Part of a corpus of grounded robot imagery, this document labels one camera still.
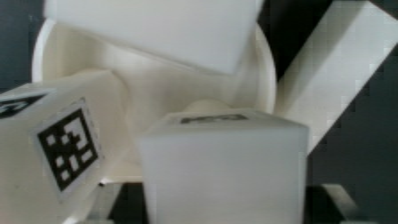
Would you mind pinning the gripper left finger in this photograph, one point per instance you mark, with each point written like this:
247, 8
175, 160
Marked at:
119, 205

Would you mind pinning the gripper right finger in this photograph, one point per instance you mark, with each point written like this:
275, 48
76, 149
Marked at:
330, 207

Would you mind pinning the white stool leg with tag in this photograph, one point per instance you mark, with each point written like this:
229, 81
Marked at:
190, 31

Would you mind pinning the white U-shaped fence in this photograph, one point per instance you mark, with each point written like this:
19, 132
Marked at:
344, 50

